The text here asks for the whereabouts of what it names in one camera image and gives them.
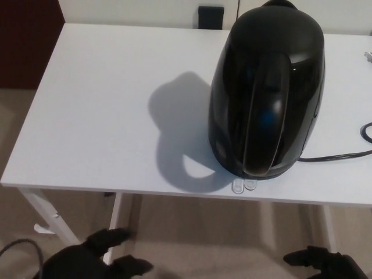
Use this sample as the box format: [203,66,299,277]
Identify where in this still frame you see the black cabinet handle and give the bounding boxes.
[198,5,224,30]

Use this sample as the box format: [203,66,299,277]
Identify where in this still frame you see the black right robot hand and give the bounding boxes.
[283,245,366,279]

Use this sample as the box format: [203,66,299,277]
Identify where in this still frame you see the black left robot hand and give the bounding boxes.
[40,228,155,279]

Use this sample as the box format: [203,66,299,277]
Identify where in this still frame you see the black kettle power cable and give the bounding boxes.
[298,121,372,163]

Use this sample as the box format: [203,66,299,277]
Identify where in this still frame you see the black electric kettle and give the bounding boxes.
[208,0,326,178]

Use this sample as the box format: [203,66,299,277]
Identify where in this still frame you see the white table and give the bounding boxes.
[0,23,372,265]

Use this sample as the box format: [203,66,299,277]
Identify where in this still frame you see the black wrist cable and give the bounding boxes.
[0,238,45,279]

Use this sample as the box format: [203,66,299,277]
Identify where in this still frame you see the white hook on table leg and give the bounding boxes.
[34,223,53,234]

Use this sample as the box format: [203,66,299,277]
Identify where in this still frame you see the kettle base with clear button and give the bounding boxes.
[231,170,291,194]

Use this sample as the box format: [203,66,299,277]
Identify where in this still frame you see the dark brown door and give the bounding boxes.
[0,0,66,90]

